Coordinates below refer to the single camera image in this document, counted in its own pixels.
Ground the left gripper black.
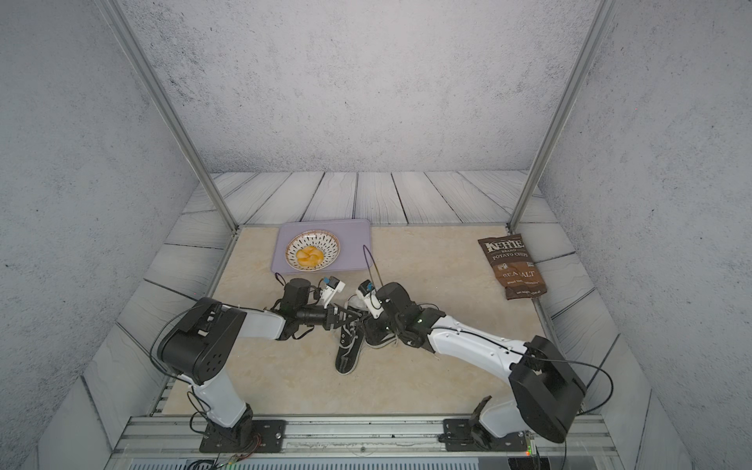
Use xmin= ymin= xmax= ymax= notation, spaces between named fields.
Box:
xmin=296 ymin=304 xmax=358 ymax=332

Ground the black canvas sneaker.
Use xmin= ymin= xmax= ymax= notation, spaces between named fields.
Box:
xmin=349 ymin=298 xmax=397 ymax=349
xmin=335 ymin=323 xmax=364 ymax=375

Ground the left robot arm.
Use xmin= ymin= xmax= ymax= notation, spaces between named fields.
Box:
xmin=157 ymin=277 xmax=363 ymax=447

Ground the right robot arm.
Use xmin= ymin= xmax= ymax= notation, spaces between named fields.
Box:
xmin=356 ymin=280 xmax=587 ymax=450

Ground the yellow bread roll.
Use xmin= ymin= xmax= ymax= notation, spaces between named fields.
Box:
xmin=296 ymin=246 xmax=325 ymax=268

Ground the patterned ceramic bowl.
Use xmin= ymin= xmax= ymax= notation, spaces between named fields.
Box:
xmin=284 ymin=230 xmax=341 ymax=272

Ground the lavender tray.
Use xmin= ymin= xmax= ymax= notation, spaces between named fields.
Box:
xmin=270 ymin=219 xmax=371 ymax=274

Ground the brown potato chips bag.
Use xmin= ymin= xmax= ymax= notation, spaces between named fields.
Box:
xmin=478 ymin=234 xmax=548 ymax=301

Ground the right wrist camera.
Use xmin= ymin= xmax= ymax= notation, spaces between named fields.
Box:
xmin=356 ymin=279 xmax=384 ymax=319

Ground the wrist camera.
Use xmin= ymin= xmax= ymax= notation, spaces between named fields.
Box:
xmin=356 ymin=279 xmax=384 ymax=319
xmin=320 ymin=276 xmax=346 ymax=307

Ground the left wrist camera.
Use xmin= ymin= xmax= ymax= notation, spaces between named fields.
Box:
xmin=320 ymin=276 xmax=346 ymax=307

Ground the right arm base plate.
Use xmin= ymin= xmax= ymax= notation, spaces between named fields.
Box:
xmin=438 ymin=396 xmax=530 ymax=452

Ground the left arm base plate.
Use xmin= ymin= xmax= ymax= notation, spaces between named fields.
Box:
xmin=199 ymin=419 xmax=287 ymax=454

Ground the aluminium front rail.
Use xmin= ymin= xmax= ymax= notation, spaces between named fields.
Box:
xmin=106 ymin=415 xmax=623 ymax=469

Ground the right aluminium frame post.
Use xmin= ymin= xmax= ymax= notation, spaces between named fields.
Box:
xmin=507 ymin=0 xmax=617 ymax=233

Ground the aluminium frame post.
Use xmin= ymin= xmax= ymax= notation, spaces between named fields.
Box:
xmin=507 ymin=0 xmax=617 ymax=233
xmin=97 ymin=0 xmax=240 ymax=235

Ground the left aluminium frame post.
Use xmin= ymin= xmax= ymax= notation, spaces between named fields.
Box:
xmin=97 ymin=0 xmax=240 ymax=235

